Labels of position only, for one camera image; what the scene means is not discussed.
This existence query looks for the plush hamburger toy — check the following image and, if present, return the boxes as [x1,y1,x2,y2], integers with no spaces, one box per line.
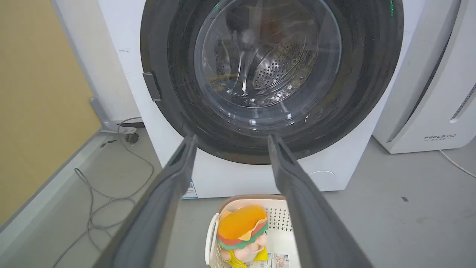
[217,205,269,250]

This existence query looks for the white thin cable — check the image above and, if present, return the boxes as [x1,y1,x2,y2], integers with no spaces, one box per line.
[438,149,476,178]

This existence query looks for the grey metal partition foot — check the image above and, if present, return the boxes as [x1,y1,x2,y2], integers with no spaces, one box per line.
[89,98,146,144]

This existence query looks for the grey power cable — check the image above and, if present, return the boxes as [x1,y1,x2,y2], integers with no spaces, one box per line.
[51,117,155,268]

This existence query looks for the white laundry basket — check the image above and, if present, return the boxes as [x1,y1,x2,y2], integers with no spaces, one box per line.
[205,195,302,268]

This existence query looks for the doll with yellow clothes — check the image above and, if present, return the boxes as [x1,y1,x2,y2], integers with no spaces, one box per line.
[221,234,268,268]

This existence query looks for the white front-load washing machine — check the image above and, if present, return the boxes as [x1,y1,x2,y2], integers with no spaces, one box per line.
[98,0,427,199]

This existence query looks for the white Feelbird appliance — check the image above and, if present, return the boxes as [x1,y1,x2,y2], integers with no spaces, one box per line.
[372,0,476,154]

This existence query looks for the round black washing machine door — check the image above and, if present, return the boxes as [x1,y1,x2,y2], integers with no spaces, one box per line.
[140,0,404,165]

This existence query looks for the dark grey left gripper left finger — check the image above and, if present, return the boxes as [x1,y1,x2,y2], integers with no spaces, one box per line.
[92,134,198,268]

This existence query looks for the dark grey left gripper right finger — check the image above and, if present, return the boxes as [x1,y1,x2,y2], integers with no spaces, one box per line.
[268,134,373,268]

